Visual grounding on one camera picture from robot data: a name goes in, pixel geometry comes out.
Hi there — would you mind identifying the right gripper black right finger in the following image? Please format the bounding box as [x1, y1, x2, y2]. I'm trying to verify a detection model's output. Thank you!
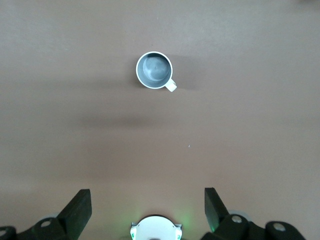
[202, 187, 307, 240]

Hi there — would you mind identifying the brown table cover cloth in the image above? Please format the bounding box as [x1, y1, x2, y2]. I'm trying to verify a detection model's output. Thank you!
[0, 0, 320, 240]

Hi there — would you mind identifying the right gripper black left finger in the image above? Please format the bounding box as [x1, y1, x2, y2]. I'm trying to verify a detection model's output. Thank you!
[0, 189, 92, 240]

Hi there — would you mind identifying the light grey mug with handle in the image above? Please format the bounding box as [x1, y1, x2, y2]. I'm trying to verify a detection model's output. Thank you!
[135, 51, 178, 93]

